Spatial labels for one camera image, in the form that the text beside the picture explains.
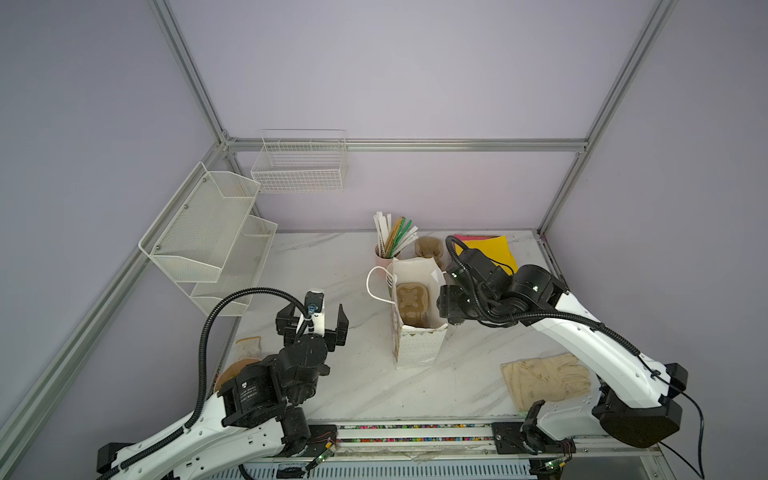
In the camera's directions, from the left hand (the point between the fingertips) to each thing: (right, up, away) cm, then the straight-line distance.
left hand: (317, 306), depth 65 cm
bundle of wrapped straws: (+17, +17, +36) cm, 43 cm away
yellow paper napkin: (+56, +14, +46) cm, 73 cm away
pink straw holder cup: (+12, +10, +36) cm, 39 cm away
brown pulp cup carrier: (+23, -3, +26) cm, 35 cm away
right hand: (+28, 0, +2) cm, 28 cm away
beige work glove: (+62, -24, +19) cm, 69 cm away
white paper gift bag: (+22, -12, +10) cm, 27 cm away
